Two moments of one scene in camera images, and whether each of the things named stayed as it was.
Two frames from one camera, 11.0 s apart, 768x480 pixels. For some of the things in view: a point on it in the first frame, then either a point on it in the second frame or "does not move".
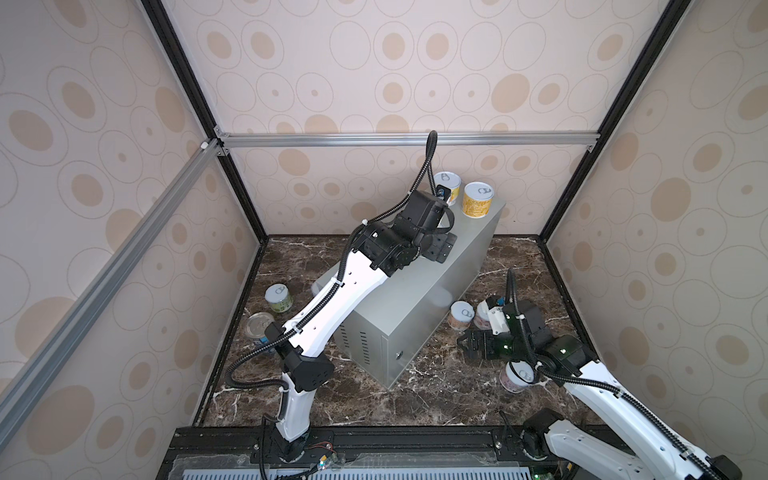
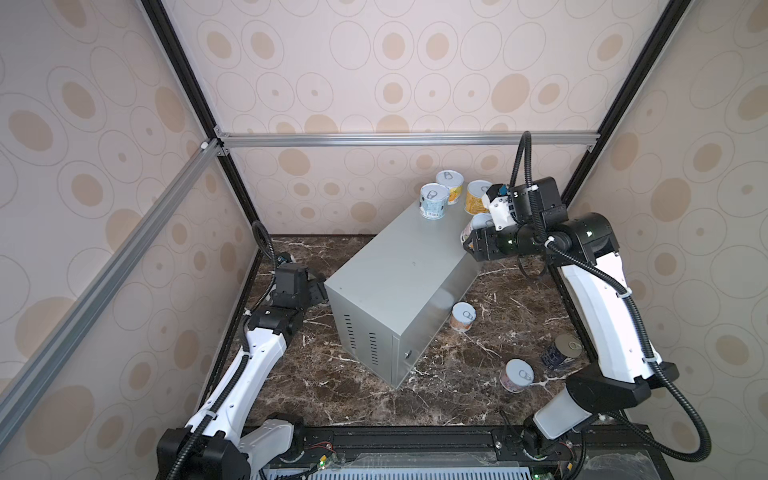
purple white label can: (516, 376) does not move
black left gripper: (440, 246) → (317, 293)
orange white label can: (461, 314) does not move
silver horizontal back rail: (400, 141) does not move
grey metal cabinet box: (410, 307) does not move
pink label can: (482, 318) → (480, 220)
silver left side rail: (33, 375) does not move
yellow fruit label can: (451, 180) does not move
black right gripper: (485, 336) → (483, 239)
